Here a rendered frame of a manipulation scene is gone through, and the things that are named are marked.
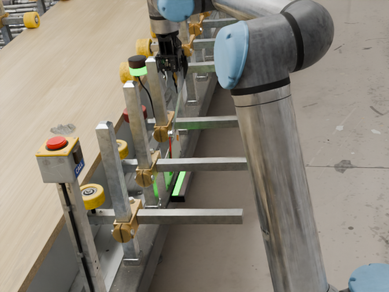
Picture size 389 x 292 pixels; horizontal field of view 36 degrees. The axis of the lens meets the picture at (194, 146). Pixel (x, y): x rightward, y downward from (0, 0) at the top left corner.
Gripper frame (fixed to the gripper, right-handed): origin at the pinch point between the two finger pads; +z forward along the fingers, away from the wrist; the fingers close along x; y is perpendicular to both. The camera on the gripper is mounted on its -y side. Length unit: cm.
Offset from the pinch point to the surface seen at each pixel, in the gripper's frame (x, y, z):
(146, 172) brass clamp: -6.6, 25.2, 15.6
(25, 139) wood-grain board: -51, 11, 11
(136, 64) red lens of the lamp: -12.0, -0.6, -8.8
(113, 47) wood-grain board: -45, -73, 11
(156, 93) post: -7.6, -1.7, 2.2
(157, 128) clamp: -9.0, -0.5, 14.2
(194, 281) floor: -11, -22, 101
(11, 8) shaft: -150, -186, 21
